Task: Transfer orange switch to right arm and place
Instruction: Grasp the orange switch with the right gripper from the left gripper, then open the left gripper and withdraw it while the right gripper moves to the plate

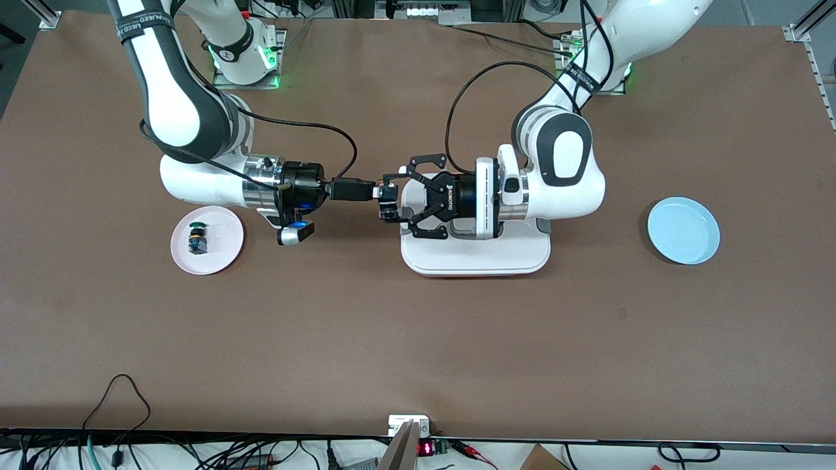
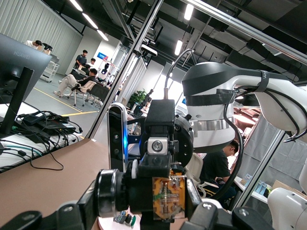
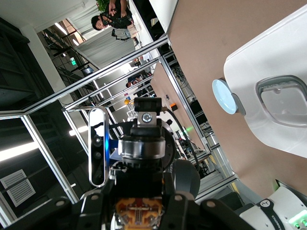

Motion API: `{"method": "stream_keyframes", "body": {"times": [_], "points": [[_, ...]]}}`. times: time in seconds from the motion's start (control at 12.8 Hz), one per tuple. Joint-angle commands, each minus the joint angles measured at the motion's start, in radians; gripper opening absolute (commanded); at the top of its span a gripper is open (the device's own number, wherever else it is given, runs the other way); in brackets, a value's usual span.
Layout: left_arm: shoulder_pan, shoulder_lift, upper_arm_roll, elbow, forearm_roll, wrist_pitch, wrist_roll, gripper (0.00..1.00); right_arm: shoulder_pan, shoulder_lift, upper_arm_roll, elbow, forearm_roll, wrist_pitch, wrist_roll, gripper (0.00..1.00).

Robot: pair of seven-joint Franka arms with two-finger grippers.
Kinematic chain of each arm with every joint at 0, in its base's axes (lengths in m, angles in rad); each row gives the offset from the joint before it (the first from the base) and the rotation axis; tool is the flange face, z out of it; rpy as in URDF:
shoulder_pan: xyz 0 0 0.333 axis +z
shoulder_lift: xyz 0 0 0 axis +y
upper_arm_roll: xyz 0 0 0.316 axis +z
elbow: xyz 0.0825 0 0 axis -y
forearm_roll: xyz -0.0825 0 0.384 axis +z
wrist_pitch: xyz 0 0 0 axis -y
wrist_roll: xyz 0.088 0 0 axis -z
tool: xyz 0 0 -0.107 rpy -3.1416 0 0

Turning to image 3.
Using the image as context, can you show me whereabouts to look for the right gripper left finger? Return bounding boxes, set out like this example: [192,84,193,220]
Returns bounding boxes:
[7,176,117,230]

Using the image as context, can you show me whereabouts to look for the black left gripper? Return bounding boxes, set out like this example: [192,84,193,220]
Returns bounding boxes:
[131,97,176,171]

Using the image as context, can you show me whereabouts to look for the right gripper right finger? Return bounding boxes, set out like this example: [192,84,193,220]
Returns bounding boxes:
[164,177,255,230]

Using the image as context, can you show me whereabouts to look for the seated person in background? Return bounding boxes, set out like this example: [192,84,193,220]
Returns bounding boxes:
[125,76,144,90]

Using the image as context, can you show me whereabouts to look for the grey curtain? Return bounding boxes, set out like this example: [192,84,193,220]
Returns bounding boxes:
[74,28,137,70]

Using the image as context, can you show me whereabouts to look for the light blue round plate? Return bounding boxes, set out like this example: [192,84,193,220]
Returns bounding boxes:
[212,78,238,115]

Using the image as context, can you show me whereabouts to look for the person in black clothes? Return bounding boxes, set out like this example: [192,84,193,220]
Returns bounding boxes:
[90,0,133,32]

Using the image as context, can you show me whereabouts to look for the white lunch box grey clips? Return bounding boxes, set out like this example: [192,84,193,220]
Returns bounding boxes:
[223,4,307,159]

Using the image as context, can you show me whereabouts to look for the green potted plant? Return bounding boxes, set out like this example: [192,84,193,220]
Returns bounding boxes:
[95,0,111,12]

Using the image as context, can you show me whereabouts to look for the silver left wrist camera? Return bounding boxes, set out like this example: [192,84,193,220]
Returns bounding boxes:
[88,107,108,188]

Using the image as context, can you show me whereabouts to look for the aluminium extrusion frame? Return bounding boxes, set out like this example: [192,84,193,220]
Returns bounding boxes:
[0,35,238,230]

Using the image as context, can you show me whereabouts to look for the blue camera mount bracket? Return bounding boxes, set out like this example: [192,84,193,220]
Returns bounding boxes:
[105,138,120,161]

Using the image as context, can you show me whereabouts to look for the white wall vent grille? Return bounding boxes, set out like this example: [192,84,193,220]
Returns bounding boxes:
[0,169,36,208]

